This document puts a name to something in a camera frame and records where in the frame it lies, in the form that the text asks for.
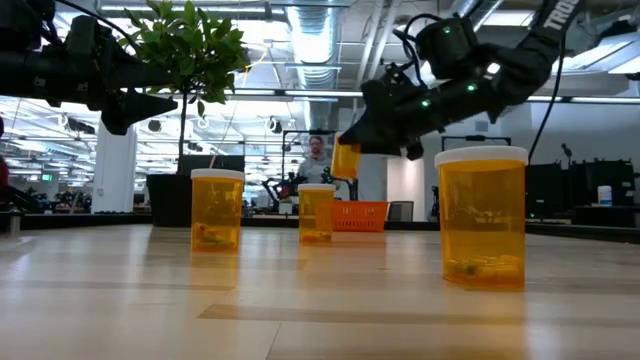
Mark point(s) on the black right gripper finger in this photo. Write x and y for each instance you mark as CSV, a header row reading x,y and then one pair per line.
x,y
415,150
375,137

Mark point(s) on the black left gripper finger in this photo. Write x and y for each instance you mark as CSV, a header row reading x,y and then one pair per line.
x,y
130,110
140,75

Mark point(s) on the amber pill bottle white cap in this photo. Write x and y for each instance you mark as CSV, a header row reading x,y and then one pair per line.
x,y
345,160
482,220
312,215
217,210

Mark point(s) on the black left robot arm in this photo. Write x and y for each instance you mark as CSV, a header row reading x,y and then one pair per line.
x,y
30,75

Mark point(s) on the black background robot arm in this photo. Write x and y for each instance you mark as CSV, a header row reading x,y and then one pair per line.
x,y
280,187

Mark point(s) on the orange plastic basket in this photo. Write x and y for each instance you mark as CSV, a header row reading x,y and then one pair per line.
x,y
362,216

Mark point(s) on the green leafy potted tree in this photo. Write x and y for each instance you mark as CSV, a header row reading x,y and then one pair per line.
x,y
190,50

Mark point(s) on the white round pillar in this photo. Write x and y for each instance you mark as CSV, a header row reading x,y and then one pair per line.
x,y
114,170

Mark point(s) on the grey mesh chair back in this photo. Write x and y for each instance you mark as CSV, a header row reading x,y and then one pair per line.
x,y
401,211

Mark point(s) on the person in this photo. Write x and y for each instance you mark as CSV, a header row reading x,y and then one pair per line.
x,y
3,175
315,167

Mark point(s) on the black monitor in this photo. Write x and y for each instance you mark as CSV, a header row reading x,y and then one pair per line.
x,y
210,161

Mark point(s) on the black plant pot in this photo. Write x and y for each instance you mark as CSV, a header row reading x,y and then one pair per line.
x,y
167,200

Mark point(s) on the green exit sign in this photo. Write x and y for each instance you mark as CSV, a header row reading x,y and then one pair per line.
x,y
47,177

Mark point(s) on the small white pot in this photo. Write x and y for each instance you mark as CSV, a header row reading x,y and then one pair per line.
x,y
285,207

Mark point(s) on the white canister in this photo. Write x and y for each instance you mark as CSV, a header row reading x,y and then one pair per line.
x,y
604,195

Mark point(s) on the black metal frame stand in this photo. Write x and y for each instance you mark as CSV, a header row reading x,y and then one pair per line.
x,y
300,132
475,138

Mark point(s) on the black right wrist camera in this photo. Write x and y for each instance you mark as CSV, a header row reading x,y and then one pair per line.
x,y
447,47

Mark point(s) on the silver ceiling air duct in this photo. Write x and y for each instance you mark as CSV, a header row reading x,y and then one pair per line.
x,y
314,40

